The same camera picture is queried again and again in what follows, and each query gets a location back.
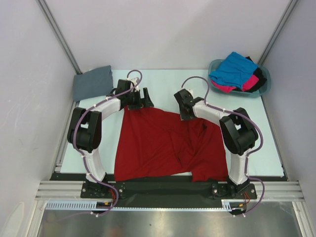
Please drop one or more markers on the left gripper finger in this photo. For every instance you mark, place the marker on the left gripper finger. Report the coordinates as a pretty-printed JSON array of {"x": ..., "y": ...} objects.
[
  {"x": 146, "y": 101},
  {"x": 134, "y": 107}
]

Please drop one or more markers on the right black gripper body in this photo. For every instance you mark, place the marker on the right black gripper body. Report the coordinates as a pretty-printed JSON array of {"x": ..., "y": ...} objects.
[{"x": 183, "y": 115}]

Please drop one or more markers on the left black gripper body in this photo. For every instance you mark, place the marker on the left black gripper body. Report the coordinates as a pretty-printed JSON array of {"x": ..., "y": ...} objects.
[{"x": 134, "y": 97}]

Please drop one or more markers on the red t shirt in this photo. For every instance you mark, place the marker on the red t shirt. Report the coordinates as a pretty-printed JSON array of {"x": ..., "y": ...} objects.
[{"x": 155, "y": 143}]

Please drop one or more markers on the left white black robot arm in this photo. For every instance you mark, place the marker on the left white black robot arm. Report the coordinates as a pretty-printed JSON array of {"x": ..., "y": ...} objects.
[{"x": 85, "y": 132}]

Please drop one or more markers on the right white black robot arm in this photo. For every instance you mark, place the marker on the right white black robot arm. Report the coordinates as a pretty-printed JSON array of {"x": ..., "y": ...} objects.
[{"x": 239, "y": 136}]

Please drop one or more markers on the folded grey t shirt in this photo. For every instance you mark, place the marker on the folded grey t shirt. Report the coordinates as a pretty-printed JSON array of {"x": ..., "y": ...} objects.
[{"x": 94, "y": 83}]

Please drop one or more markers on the blue t shirt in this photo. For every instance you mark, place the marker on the blue t shirt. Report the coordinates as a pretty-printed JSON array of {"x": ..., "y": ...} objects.
[{"x": 234, "y": 71}]

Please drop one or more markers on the pink t shirt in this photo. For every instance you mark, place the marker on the pink t shirt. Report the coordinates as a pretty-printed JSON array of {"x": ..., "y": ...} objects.
[{"x": 246, "y": 86}]

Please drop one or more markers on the black t shirt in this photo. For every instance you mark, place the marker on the black t shirt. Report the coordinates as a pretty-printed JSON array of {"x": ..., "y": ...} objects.
[{"x": 260, "y": 86}]

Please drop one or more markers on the teal plastic basket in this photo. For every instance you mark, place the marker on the teal plastic basket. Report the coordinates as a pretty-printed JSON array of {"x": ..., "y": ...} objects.
[{"x": 216, "y": 63}]

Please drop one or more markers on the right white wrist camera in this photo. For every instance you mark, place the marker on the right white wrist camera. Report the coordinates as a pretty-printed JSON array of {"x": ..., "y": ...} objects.
[{"x": 190, "y": 91}]

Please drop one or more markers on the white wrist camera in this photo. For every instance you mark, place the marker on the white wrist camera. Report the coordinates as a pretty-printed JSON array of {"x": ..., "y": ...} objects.
[
  {"x": 134, "y": 83},
  {"x": 190, "y": 91}
]

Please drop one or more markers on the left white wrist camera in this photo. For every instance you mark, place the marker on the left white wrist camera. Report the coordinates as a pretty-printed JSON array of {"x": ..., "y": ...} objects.
[{"x": 134, "y": 83}]

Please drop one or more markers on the right aluminium corner post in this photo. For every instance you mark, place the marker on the right aluminium corner post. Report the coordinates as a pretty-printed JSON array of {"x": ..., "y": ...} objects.
[{"x": 278, "y": 30}]

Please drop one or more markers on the aluminium corner post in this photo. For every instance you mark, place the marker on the aluminium corner post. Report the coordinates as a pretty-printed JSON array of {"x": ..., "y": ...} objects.
[
  {"x": 58, "y": 34},
  {"x": 278, "y": 30}
]

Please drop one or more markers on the aluminium front rail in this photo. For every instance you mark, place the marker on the aluminium front rail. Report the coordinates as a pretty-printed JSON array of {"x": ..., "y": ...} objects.
[{"x": 71, "y": 190}]

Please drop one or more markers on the left white cable duct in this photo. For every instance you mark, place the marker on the left white cable duct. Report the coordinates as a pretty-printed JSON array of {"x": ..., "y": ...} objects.
[{"x": 78, "y": 205}]

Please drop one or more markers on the white cable duct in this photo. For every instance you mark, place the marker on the white cable duct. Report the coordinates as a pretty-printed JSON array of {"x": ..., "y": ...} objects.
[
  {"x": 78, "y": 205},
  {"x": 235, "y": 204}
]

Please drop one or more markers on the right white cable duct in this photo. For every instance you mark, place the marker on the right white cable duct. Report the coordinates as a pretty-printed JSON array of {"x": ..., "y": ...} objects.
[{"x": 235, "y": 204}]

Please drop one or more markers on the left aluminium corner post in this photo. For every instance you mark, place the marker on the left aluminium corner post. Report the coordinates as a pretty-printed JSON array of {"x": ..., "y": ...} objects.
[{"x": 58, "y": 34}]

